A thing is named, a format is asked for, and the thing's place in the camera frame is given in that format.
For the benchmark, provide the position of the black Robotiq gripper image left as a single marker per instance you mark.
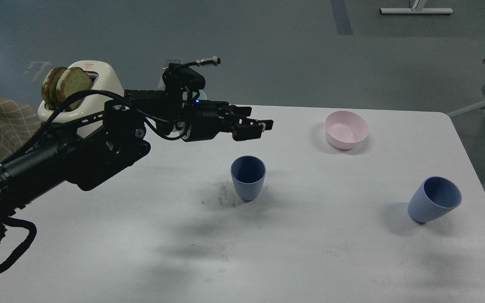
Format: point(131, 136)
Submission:
point(208, 118)

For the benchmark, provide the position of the blue cup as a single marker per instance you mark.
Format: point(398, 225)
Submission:
point(435, 197)
point(248, 174)

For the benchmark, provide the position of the black robot arm image left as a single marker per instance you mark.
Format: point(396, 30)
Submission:
point(56, 153)

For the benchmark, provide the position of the mint green bowl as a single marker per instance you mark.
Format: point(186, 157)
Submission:
point(196, 96)

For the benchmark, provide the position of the pink bowl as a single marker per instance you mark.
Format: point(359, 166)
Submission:
point(345, 130)

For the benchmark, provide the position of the cream white toaster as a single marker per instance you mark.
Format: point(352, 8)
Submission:
point(105, 78)

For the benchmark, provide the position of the toasted bread slice front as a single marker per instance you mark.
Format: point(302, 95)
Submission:
point(72, 80)

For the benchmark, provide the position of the toasted bread slice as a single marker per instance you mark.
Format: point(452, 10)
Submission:
point(49, 87)
point(72, 80)

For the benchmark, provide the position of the white stand base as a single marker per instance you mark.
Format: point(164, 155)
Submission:
point(422, 11)

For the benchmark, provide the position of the toasted bread slice back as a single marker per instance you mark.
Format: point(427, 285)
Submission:
point(49, 87)

